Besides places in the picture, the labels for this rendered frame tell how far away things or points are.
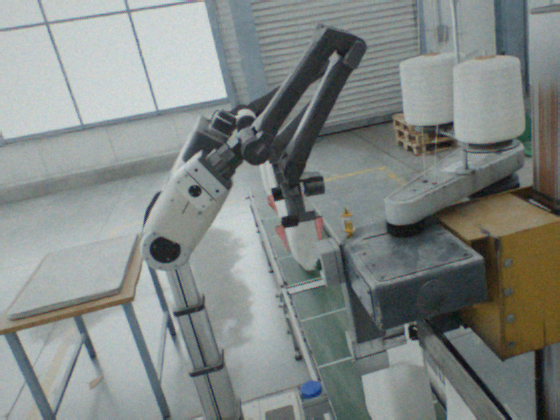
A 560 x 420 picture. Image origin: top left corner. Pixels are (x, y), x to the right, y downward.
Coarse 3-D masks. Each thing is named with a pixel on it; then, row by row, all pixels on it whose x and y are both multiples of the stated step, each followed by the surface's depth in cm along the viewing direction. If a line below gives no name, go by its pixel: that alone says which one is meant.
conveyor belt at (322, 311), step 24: (336, 288) 296; (312, 312) 276; (336, 312) 272; (312, 336) 255; (336, 336) 252; (336, 360) 234; (336, 384) 219; (360, 384) 216; (336, 408) 205; (360, 408) 203
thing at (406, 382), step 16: (400, 352) 158; (416, 352) 151; (400, 368) 156; (416, 368) 157; (368, 384) 179; (384, 384) 159; (400, 384) 156; (416, 384) 156; (368, 400) 190; (384, 400) 164; (400, 400) 158; (416, 400) 158; (432, 400) 161; (384, 416) 168; (400, 416) 160; (416, 416) 161; (432, 416) 162
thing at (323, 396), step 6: (324, 390) 147; (318, 396) 145; (324, 396) 145; (300, 402) 145; (306, 402) 143; (312, 402) 144; (318, 402) 144; (324, 402) 145; (306, 408) 144; (312, 408) 145; (318, 408) 145; (324, 408) 146; (330, 408) 146; (306, 414) 145; (312, 414) 145; (318, 414) 146
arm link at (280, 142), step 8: (304, 112) 195; (296, 120) 195; (288, 128) 195; (296, 128) 195; (280, 136) 195; (288, 136) 196; (272, 144) 195; (280, 144) 195; (288, 144) 196; (280, 152) 195
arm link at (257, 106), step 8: (328, 64) 192; (320, 72) 193; (312, 80) 195; (264, 96) 195; (272, 96) 195; (240, 104) 193; (248, 104) 193; (256, 104) 194; (264, 104) 195; (256, 112) 194
